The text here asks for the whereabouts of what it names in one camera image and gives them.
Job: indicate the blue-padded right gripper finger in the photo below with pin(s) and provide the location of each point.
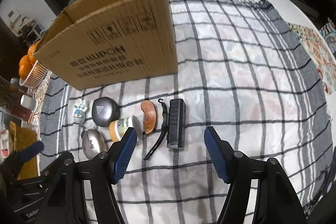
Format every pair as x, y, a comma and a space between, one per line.
276, 200

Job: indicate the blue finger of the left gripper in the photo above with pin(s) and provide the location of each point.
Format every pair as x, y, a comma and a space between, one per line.
31, 151

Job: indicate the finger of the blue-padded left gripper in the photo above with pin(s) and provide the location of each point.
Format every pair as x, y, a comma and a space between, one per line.
64, 201

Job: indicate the white pill bottle yellow cap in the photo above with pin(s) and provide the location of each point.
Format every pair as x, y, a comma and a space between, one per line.
119, 127

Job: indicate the brown wooden bean piece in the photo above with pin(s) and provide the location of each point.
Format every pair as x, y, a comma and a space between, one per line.
149, 117

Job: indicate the black bike light with strap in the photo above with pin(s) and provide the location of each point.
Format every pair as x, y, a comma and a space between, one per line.
173, 126

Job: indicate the wicker tissue box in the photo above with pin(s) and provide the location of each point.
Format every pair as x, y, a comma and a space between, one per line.
22, 139

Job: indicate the glass vase with dried flowers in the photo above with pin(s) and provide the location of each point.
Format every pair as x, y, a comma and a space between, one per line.
11, 101

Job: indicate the small white blue figurine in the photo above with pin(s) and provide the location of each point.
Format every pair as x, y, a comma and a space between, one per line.
81, 108

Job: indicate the white fruit basket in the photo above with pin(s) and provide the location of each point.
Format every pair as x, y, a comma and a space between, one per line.
35, 77

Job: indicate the orange fruit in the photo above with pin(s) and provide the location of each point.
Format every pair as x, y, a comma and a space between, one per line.
25, 67
31, 52

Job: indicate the dark grey earbud case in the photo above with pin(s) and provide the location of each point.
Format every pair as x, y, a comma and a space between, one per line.
104, 111

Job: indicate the grey plaid tablecloth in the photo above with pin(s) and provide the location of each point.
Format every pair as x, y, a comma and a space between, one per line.
240, 70

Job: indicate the patterned table runner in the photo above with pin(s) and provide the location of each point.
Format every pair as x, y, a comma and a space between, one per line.
320, 54

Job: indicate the brown cardboard box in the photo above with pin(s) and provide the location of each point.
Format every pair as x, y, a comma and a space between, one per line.
98, 42

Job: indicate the patterned bag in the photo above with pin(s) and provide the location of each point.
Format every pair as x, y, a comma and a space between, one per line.
328, 32

